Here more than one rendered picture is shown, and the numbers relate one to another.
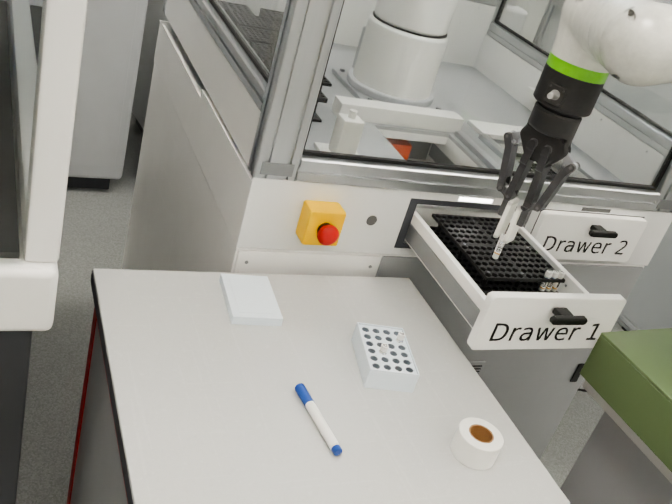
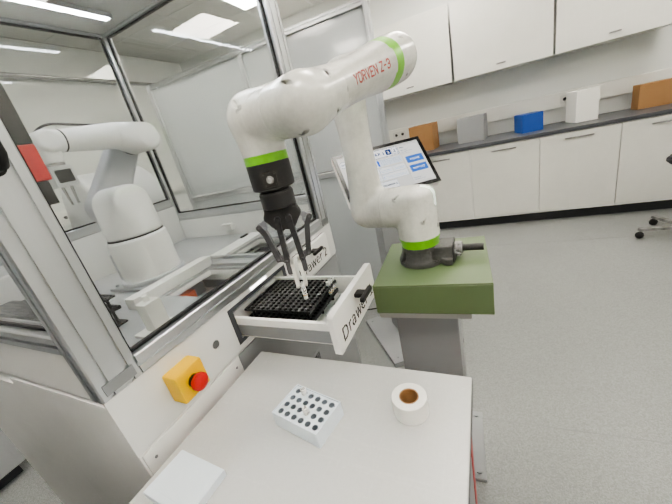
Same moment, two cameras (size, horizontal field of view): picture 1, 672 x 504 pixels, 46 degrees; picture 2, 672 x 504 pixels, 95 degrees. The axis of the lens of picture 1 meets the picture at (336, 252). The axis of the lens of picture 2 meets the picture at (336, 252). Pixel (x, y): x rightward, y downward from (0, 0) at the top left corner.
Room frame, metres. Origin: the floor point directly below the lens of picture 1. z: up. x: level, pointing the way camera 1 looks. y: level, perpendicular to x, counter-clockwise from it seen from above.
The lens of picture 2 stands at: (0.58, 0.03, 1.31)
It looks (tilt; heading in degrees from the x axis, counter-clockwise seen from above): 20 degrees down; 327
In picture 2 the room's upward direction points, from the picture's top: 13 degrees counter-clockwise
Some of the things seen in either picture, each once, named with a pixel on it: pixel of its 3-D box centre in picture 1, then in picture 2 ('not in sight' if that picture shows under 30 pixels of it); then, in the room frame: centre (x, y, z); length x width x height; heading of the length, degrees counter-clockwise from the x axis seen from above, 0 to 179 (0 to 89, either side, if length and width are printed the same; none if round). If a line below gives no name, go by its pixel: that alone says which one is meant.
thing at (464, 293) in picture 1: (487, 259); (291, 304); (1.37, -0.28, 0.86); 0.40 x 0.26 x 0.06; 29
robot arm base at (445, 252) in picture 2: not in sight; (439, 250); (1.17, -0.74, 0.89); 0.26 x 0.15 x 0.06; 28
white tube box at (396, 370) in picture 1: (384, 356); (307, 413); (1.07, -0.13, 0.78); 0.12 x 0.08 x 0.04; 17
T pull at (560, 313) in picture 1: (564, 315); (361, 293); (1.16, -0.40, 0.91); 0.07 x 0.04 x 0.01; 119
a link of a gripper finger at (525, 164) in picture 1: (523, 168); (282, 239); (1.22, -0.25, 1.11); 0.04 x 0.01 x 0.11; 149
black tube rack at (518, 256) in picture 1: (490, 259); (294, 302); (1.36, -0.29, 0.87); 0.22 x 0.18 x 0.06; 29
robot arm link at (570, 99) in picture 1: (566, 90); (271, 176); (1.21, -0.26, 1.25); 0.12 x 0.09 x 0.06; 149
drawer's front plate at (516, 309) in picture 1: (548, 321); (354, 303); (1.19, -0.39, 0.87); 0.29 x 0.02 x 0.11; 119
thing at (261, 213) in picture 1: (390, 130); (175, 292); (1.90, -0.04, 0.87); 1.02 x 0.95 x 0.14; 119
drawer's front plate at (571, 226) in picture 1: (586, 237); (311, 258); (1.61, -0.52, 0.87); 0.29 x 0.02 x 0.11; 119
